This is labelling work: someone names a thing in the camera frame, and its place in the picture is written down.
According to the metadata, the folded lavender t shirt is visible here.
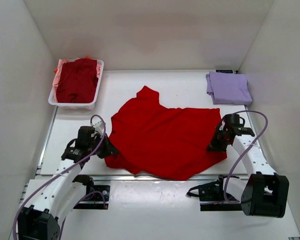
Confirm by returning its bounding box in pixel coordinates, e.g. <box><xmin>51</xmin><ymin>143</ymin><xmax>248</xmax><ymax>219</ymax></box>
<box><xmin>205</xmin><ymin>71</ymin><xmax>253</xmax><ymax>106</ymax></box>

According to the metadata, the silver aluminium rail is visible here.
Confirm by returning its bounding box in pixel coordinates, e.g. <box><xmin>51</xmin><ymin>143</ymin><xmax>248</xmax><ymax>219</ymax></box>
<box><xmin>34</xmin><ymin>174</ymin><xmax>249</xmax><ymax>181</ymax></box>

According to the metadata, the pink shirt in basket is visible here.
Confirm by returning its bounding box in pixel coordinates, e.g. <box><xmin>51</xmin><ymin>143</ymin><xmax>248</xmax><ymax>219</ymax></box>
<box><xmin>52</xmin><ymin>58</ymin><xmax>76</xmax><ymax>92</ymax></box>

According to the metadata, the small dark device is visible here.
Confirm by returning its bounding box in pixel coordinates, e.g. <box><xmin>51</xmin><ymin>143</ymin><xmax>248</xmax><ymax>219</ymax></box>
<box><xmin>215</xmin><ymin>69</ymin><xmax>236</xmax><ymax>74</ymax></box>

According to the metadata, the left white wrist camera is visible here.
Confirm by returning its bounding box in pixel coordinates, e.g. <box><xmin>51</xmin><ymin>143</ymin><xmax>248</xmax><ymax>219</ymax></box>
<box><xmin>90</xmin><ymin>120</ymin><xmax>105</xmax><ymax>135</ymax></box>

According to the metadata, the bright red t shirt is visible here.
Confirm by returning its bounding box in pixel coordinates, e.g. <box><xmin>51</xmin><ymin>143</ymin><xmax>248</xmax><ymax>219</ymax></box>
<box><xmin>105</xmin><ymin>86</ymin><xmax>227</xmax><ymax>181</ymax></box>

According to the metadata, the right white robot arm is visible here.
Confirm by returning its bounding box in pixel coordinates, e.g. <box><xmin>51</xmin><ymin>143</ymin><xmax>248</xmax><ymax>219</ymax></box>
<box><xmin>186</xmin><ymin>112</ymin><xmax>290</xmax><ymax>218</ymax></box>

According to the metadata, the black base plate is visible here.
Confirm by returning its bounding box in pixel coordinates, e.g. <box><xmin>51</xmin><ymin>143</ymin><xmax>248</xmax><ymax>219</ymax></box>
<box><xmin>74</xmin><ymin>180</ymin><xmax>111</xmax><ymax>210</ymax></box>
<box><xmin>186</xmin><ymin>175</ymin><xmax>248</xmax><ymax>212</ymax></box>

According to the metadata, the white plastic basket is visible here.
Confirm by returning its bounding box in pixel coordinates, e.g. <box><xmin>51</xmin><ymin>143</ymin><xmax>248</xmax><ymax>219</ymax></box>
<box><xmin>48</xmin><ymin>57</ymin><xmax>104</xmax><ymax>110</ymax></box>

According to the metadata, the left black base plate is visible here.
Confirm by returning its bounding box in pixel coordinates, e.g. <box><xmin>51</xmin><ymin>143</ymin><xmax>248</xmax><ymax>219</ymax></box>
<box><xmin>74</xmin><ymin>180</ymin><xmax>111</xmax><ymax>210</ymax></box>

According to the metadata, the dark red shirt in basket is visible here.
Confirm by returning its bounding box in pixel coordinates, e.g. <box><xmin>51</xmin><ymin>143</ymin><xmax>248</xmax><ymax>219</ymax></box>
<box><xmin>53</xmin><ymin>58</ymin><xmax>101</xmax><ymax>104</ymax></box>

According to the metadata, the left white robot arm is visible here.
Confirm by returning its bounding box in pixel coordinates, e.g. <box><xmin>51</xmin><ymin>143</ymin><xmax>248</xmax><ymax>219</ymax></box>
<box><xmin>12</xmin><ymin>122</ymin><xmax>118</xmax><ymax>240</ymax></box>

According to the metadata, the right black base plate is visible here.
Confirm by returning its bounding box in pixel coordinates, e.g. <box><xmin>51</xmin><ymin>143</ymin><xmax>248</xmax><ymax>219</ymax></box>
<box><xmin>186</xmin><ymin>175</ymin><xmax>248</xmax><ymax>212</ymax></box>

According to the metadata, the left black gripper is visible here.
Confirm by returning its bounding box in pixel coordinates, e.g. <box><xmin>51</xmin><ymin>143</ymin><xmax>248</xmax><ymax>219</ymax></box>
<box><xmin>89</xmin><ymin>131</ymin><xmax>120</xmax><ymax>157</ymax></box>

